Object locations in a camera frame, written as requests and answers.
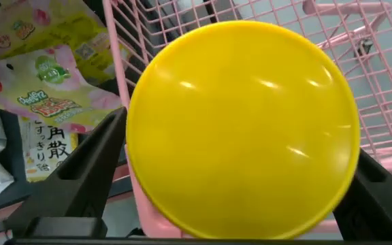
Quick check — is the pink and yellow snack pack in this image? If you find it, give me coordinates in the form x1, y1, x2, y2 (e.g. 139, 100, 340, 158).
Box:
0, 0, 132, 86
0, 44, 124, 134

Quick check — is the yellow lidded round can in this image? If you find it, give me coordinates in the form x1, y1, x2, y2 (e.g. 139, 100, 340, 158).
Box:
125, 20, 361, 240

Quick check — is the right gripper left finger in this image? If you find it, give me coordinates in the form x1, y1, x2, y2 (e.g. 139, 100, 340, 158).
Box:
3, 106, 128, 239

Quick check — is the white candy pack black print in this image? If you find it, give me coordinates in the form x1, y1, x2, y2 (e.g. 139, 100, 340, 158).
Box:
18, 115, 80, 184

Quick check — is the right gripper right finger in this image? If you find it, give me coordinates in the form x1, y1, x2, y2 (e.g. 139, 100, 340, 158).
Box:
331, 148, 392, 242

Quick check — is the pink shopping cart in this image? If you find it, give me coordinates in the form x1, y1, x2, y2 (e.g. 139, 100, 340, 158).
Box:
0, 0, 392, 245

